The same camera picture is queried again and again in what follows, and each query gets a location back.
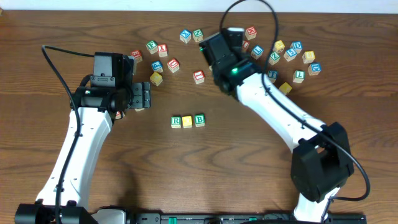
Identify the green B block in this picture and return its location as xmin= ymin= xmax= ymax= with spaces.
xmin=195 ymin=114 xmax=205 ymax=127

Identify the green R block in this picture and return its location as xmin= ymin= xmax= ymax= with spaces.
xmin=170 ymin=116 xmax=182 ymax=128

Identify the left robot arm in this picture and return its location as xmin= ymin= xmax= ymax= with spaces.
xmin=14 ymin=52 xmax=151 ymax=223

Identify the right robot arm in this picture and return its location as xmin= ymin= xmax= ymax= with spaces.
xmin=199 ymin=28 xmax=354 ymax=222

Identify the red I block right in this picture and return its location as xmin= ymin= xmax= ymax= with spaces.
xmin=242 ymin=40 xmax=249 ymax=52

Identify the red i block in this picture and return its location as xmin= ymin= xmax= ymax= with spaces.
xmin=242 ymin=40 xmax=249 ymax=52
xmin=193 ymin=70 xmax=205 ymax=84

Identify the red block upper left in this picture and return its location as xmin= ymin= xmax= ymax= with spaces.
xmin=131 ymin=50 xmax=143 ymax=63

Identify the green N block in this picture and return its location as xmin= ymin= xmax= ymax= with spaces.
xmin=192 ymin=29 xmax=203 ymax=42

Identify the red H block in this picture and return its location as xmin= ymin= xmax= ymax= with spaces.
xmin=245 ymin=26 xmax=257 ymax=40

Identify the red I block centre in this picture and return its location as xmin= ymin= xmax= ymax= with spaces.
xmin=193 ymin=70 xmax=205 ymax=84

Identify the blue L block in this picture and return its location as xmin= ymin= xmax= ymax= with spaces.
xmin=251 ymin=45 xmax=264 ymax=60

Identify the blue X block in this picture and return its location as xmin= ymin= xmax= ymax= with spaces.
xmin=179 ymin=29 xmax=192 ymax=44

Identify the blue P block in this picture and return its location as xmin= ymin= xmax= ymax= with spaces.
xmin=151 ymin=60 xmax=163 ymax=73

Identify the red U block lower left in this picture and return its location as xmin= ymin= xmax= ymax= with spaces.
xmin=115 ymin=111 xmax=125 ymax=120

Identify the red u block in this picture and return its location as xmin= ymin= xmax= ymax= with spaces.
xmin=167 ymin=58 xmax=180 ymax=73
xmin=115 ymin=111 xmax=125 ymax=120

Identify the green F block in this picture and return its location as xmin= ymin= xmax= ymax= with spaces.
xmin=146 ymin=40 xmax=158 ymax=54

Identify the red U block upper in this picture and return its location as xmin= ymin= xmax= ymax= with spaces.
xmin=167 ymin=58 xmax=180 ymax=73

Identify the red Y block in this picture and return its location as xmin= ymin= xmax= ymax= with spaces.
xmin=157 ymin=44 xmax=168 ymax=57

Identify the green Z block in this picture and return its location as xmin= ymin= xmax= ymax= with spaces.
xmin=268 ymin=52 xmax=280 ymax=65

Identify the blue T block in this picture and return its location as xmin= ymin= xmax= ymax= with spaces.
xmin=267 ymin=70 xmax=279 ymax=83

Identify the blue 5 block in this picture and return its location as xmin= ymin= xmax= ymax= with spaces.
xmin=284 ymin=48 xmax=297 ymax=62

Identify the blue D block upper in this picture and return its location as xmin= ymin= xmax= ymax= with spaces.
xmin=290 ymin=41 xmax=303 ymax=54

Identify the blue d block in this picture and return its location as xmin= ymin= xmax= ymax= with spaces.
xmin=308 ymin=63 xmax=322 ymax=76
xmin=290 ymin=41 xmax=303 ymax=54

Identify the green L block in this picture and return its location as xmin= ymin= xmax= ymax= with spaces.
xmin=293 ymin=70 xmax=305 ymax=83

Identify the yellow 8 block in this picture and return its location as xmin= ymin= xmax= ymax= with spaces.
xmin=302 ymin=51 xmax=315 ymax=64

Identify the blue D block right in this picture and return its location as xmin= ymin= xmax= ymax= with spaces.
xmin=308 ymin=63 xmax=322 ymax=76

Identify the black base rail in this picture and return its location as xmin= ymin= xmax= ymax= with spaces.
xmin=90 ymin=212 xmax=368 ymax=224

